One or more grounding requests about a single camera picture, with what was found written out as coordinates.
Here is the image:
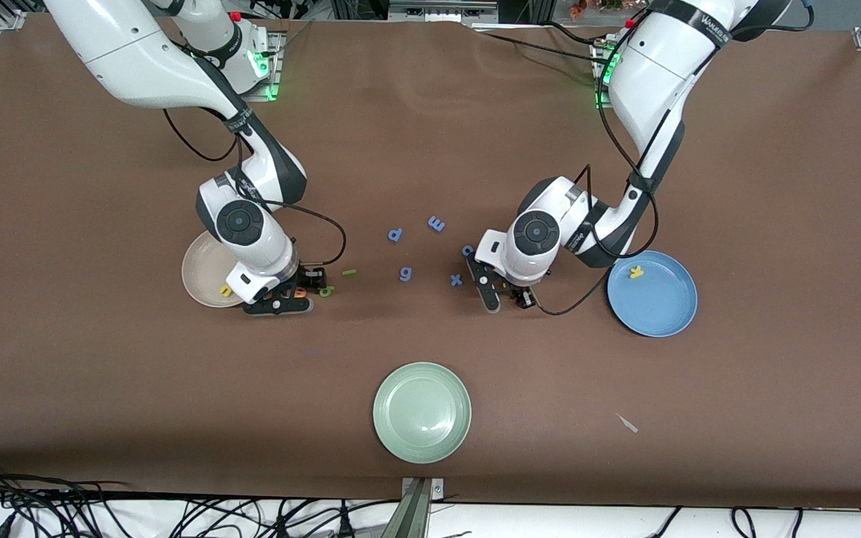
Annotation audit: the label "beige round plate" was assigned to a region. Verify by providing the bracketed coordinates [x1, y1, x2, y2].
[181, 230, 248, 309]

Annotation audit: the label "blue round plate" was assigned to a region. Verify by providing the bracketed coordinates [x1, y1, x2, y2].
[607, 250, 699, 338]

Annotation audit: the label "pale green round plate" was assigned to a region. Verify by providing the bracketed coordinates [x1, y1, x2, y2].
[372, 362, 472, 465]

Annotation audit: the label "brown table cover sheet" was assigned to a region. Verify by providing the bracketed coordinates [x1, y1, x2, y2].
[0, 13, 861, 509]

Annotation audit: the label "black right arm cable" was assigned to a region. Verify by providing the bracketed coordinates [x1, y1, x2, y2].
[164, 108, 348, 268]

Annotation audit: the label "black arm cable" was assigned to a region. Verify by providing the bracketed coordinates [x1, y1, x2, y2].
[164, 108, 348, 268]
[531, 0, 814, 316]

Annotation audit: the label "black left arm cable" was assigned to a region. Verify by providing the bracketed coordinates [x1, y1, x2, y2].
[531, 0, 814, 316]

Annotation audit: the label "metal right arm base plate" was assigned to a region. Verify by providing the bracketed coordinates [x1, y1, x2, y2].
[240, 30, 283, 102]

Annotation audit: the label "metal table edge bracket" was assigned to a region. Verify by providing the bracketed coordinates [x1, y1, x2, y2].
[399, 477, 446, 538]

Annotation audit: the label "black cables behind table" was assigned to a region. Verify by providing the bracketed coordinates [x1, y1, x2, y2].
[472, 21, 611, 64]

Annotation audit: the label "aluminium frame profiles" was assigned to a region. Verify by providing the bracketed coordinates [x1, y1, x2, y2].
[330, 0, 555, 25]

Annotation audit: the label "black loose cables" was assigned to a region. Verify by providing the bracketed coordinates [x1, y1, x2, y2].
[647, 507, 805, 538]

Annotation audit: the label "black cable tangle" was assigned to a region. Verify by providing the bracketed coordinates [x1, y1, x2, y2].
[0, 460, 401, 538]

